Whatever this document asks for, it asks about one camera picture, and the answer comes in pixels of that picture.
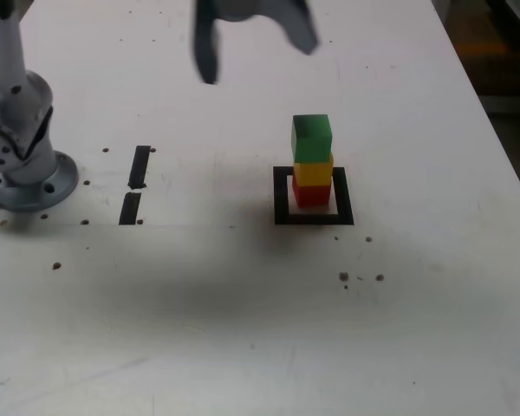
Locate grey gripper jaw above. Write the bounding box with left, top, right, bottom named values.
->
left=192, top=0, right=223, bottom=86
left=216, top=0, right=321, bottom=55

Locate green cube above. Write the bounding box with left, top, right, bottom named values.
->
left=291, top=114, right=334, bottom=164

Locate yellow cube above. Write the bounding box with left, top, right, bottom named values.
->
left=293, top=151, right=335, bottom=187

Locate red cube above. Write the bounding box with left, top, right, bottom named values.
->
left=291, top=175, right=332, bottom=208

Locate black tape square outline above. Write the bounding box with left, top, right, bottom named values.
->
left=273, top=166, right=355, bottom=226

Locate black tape strip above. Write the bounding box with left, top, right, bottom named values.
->
left=118, top=145, right=152, bottom=226

